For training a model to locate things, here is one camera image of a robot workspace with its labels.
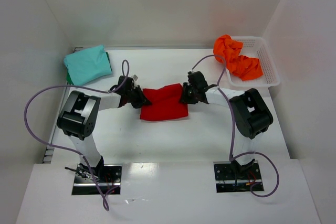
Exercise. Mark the metal base plate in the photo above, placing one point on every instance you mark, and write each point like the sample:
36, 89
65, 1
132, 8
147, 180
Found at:
109, 180
231, 178

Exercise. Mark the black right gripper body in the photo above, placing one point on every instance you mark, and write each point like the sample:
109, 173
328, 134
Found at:
187, 94

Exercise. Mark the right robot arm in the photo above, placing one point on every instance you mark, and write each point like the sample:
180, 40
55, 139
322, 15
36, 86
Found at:
250, 116

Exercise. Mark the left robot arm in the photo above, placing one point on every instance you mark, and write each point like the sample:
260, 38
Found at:
78, 117

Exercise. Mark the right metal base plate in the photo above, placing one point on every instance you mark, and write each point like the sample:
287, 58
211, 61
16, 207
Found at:
231, 178

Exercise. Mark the folded green t shirt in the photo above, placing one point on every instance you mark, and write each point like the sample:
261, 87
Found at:
108, 61

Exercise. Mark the folded turquoise t shirt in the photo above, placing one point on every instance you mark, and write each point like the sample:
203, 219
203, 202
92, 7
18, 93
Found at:
88, 64

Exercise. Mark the red t shirt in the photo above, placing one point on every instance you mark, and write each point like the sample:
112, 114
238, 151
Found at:
165, 104

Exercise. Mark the orange t shirt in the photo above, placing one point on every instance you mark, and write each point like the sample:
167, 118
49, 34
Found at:
228, 52

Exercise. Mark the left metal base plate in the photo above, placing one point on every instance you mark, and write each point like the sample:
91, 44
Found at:
109, 180

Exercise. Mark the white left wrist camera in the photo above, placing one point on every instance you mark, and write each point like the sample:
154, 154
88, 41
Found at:
135, 77

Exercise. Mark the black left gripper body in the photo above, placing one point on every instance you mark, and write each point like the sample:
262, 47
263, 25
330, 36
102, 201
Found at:
139, 97

